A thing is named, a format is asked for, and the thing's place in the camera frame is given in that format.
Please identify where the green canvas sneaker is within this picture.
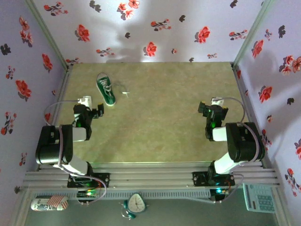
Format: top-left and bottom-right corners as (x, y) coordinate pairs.
(95, 72), (117, 106)

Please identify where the right controller circuit board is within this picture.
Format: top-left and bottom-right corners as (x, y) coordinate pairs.
(210, 187), (230, 196)

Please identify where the controller circuit board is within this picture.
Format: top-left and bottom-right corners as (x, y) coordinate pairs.
(210, 187), (230, 196)
(77, 188), (99, 199)

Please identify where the left controller circuit board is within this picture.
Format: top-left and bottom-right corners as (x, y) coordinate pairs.
(77, 188), (99, 199)

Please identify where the light blue desk calculator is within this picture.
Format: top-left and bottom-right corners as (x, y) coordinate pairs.
(242, 183), (276, 214)

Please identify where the printed white red tin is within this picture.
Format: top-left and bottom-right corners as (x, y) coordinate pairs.
(30, 194), (69, 212)

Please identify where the teal alarm clock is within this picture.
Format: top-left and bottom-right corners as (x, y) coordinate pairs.
(121, 192), (149, 221)

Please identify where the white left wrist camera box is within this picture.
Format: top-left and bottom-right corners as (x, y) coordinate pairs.
(77, 95), (93, 107)

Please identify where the grey right arm cable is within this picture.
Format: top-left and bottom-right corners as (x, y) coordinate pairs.
(210, 97), (261, 204)

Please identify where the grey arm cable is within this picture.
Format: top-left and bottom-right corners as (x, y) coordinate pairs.
(210, 97), (261, 204)
(44, 100), (107, 205)

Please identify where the grey aluminium side rail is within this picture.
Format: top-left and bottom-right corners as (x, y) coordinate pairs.
(231, 63), (270, 168)
(36, 67), (72, 171)

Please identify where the grey left arm cable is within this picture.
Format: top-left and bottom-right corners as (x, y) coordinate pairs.
(44, 100), (107, 205)

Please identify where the grey aluminium base rail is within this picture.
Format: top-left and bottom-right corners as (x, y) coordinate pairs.
(22, 161), (282, 189)

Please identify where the grey aluminium corner post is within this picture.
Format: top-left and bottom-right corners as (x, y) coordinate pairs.
(232, 0), (275, 69)
(24, 0), (71, 69)

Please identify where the grey slotted cable duct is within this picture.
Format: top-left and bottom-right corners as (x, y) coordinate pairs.
(32, 190), (211, 201)

